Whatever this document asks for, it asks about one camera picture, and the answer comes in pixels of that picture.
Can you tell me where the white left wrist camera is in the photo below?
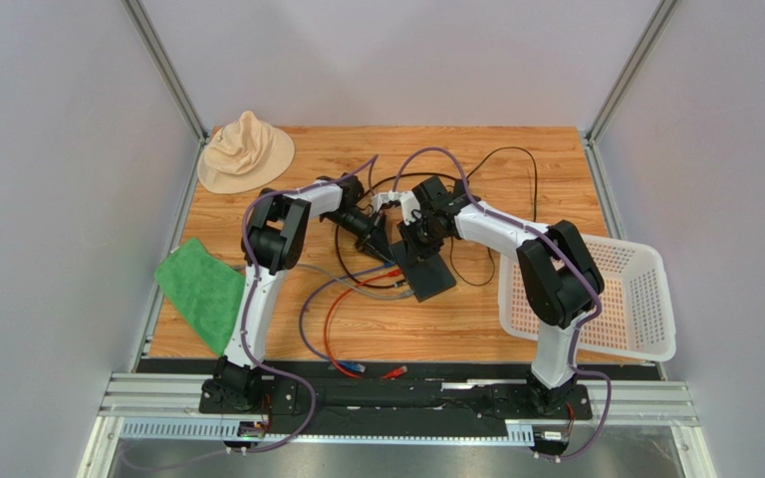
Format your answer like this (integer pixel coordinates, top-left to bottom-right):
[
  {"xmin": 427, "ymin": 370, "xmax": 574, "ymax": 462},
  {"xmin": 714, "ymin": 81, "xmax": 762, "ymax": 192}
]
[{"xmin": 371, "ymin": 191, "xmax": 400, "ymax": 212}]

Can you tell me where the blue ethernet cable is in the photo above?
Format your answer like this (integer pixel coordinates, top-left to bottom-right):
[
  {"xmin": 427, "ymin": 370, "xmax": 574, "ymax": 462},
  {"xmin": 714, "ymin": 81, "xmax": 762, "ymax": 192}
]
[{"xmin": 299, "ymin": 262, "xmax": 397, "ymax": 373}]

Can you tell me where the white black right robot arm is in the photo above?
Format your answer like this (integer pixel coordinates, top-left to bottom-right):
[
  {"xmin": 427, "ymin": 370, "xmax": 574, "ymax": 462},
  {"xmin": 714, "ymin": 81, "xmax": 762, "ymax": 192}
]
[{"xmin": 390, "ymin": 177, "xmax": 605, "ymax": 403}]

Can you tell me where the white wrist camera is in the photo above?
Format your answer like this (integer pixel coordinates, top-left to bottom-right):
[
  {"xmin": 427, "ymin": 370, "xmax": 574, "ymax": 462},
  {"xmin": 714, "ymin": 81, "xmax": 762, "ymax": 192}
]
[
  {"xmin": 397, "ymin": 191, "xmax": 422, "ymax": 225},
  {"xmin": 371, "ymin": 191, "xmax": 400, "ymax": 212}
]

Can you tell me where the white plastic mesh basket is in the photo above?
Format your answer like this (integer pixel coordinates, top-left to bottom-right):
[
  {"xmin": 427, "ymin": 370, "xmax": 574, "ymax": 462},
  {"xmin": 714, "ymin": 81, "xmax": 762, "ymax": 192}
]
[{"xmin": 498, "ymin": 234, "xmax": 676, "ymax": 361}]

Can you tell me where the aluminium front frame rail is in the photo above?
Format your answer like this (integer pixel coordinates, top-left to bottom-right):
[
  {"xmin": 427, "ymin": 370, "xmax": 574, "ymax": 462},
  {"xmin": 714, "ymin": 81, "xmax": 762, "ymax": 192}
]
[{"xmin": 78, "ymin": 362, "xmax": 716, "ymax": 477}]

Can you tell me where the red ethernet cable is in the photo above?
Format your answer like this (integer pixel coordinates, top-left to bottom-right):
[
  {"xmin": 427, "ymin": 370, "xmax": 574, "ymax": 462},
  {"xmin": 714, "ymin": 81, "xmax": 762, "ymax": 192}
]
[{"xmin": 322, "ymin": 267, "xmax": 409, "ymax": 381}]

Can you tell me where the black network switch box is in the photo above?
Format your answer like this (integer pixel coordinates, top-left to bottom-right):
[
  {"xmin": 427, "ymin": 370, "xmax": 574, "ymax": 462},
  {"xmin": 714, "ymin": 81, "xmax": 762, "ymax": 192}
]
[{"xmin": 390, "ymin": 241, "xmax": 456, "ymax": 303}]

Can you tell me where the black ethernet cable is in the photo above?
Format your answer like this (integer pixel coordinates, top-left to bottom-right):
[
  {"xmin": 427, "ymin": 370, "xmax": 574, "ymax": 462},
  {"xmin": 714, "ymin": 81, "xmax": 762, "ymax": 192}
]
[{"xmin": 333, "ymin": 171, "xmax": 463, "ymax": 289}]

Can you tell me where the green microfiber cloth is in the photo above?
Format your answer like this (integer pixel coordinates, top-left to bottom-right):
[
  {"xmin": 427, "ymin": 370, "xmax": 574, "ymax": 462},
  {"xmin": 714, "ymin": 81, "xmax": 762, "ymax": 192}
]
[{"xmin": 153, "ymin": 238, "xmax": 245, "ymax": 357}]

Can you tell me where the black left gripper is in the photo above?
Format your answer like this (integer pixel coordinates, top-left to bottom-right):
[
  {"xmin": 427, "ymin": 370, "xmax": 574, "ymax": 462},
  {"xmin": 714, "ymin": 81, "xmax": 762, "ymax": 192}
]
[{"xmin": 324, "ymin": 208, "xmax": 395, "ymax": 267}]

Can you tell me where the beige bucket hat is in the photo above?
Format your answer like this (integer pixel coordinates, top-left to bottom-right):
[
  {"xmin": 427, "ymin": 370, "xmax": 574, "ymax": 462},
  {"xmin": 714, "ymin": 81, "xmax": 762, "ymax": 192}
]
[{"xmin": 196, "ymin": 111, "xmax": 295, "ymax": 194}]

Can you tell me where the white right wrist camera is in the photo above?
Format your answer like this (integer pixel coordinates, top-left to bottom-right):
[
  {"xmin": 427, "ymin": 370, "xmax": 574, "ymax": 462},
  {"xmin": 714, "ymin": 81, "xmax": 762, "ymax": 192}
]
[{"xmin": 397, "ymin": 191, "xmax": 422, "ymax": 225}]

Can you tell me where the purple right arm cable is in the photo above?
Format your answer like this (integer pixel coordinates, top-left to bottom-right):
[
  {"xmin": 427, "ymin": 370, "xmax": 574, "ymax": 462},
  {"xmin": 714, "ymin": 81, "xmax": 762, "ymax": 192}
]
[{"xmin": 389, "ymin": 145, "xmax": 615, "ymax": 463}]

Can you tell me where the thin black power cord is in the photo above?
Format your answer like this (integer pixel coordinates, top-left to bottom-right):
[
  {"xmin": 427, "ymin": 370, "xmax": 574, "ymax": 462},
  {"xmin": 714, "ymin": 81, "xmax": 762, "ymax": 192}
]
[{"xmin": 448, "ymin": 145, "xmax": 539, "ymax": 288}]

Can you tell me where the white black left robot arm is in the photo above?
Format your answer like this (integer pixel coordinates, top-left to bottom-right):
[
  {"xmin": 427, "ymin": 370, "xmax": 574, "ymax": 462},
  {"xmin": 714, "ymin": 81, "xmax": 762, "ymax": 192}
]
[{"xmin": 203, "ymin": 174, "xmax": 365, "ymax": 410}]

